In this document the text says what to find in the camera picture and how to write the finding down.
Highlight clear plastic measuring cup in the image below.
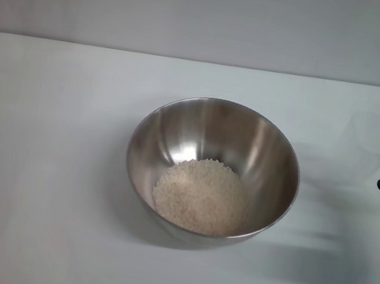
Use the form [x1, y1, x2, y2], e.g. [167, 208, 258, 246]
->
[345, 109, 380, 158]

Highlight white uncooked rice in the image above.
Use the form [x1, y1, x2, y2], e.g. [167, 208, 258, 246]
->
[146, 150, 257, 242]

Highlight stainless steel mixing bowl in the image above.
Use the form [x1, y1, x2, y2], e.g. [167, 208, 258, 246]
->
[112, 84, 312, 267]

